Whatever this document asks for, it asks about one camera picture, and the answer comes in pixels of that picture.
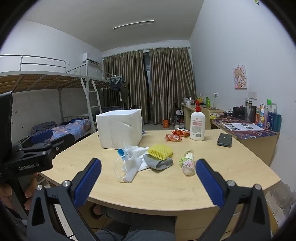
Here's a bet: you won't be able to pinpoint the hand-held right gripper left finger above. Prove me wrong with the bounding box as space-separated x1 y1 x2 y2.
26 158 102 241

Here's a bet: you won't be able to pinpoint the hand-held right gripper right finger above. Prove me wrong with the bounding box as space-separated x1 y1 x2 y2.
195 159 271 241

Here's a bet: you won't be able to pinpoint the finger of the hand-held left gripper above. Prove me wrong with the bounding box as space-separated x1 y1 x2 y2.
18 134 75 160
13 130 53 149

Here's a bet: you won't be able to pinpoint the floral plastic packet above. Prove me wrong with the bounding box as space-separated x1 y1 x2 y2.
179 150 196 177

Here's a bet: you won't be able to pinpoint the grey sock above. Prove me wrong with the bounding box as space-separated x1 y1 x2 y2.
143 154 174 171

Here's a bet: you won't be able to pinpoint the white foam box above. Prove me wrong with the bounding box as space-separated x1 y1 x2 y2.
95 109 143 149

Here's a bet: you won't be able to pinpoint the yellow foam fruit net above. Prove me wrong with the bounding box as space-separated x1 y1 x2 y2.
147 144 173 160

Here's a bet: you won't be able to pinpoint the person's left hand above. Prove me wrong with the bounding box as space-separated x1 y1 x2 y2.
0 173 40 210

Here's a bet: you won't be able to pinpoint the blue patterned quilt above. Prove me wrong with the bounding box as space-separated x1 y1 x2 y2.
31 118 92 142

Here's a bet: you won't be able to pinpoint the black smartphone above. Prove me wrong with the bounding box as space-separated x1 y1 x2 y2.
217 133 233 148

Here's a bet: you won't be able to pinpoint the wooden desk with mat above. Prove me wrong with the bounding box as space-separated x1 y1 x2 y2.
210 116 280 166

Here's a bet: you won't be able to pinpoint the opened red snack packet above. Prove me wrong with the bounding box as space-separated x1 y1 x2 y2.
171 128 190 138

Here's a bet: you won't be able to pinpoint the white pump lotion bottle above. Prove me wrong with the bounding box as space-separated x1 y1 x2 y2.
190 100 206 141

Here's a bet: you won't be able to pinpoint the white metal bunk bed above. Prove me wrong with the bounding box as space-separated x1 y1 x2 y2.
99 71 126 112
0 54 103 144

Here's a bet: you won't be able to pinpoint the purple patterned desk mat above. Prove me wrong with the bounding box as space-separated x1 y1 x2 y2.
211 115 278 139

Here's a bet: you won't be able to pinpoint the wooden smiley chair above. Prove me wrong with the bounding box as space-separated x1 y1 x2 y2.
201 108 211 129

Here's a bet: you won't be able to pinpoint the person's legs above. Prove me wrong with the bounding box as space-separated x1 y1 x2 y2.
92 204 177 241

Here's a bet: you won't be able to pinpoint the printed paper sheet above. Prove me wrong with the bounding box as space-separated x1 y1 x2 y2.
222 123 265 131

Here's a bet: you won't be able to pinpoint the light wooden drawer desk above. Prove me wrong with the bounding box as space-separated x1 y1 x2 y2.
180 102 225 130

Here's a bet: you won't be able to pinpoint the black bag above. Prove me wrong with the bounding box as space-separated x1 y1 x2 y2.
232 106 247 120

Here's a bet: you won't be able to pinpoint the hanging dark blue garment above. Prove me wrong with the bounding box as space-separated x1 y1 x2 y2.
109 80 122 91

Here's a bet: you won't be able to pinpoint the black folding chair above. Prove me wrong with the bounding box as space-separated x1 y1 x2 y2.
171 103 184 127

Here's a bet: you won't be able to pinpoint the hanging olive shirt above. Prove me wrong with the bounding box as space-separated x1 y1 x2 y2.
120 81 130 103

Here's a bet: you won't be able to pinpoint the row of toiletry bottles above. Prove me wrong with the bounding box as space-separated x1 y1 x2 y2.
254 99 282 132

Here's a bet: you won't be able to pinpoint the white air conditioner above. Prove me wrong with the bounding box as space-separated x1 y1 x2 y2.
83 52 99 65

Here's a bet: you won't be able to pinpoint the brown curtain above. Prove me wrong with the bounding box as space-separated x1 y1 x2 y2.
102 50 149 124
149 46 197 124

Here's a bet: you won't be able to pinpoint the ceiling tube light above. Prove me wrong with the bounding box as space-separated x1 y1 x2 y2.
113 20 155 30

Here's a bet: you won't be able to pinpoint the pink wall poster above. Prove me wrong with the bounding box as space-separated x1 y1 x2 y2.
233 65 248 90

